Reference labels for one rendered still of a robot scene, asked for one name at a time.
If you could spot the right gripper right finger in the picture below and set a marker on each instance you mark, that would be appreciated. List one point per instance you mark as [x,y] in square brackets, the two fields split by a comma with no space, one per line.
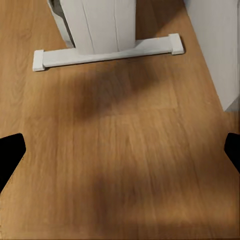
[232,148]

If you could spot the desktop computer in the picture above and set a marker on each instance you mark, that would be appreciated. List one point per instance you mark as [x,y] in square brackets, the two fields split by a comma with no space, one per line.
[61,22]

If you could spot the desk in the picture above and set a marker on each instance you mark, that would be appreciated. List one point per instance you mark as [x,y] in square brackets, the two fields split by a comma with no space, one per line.
[103,30]

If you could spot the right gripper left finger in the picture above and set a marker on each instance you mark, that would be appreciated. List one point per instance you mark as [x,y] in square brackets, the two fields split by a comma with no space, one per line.
[12,149]

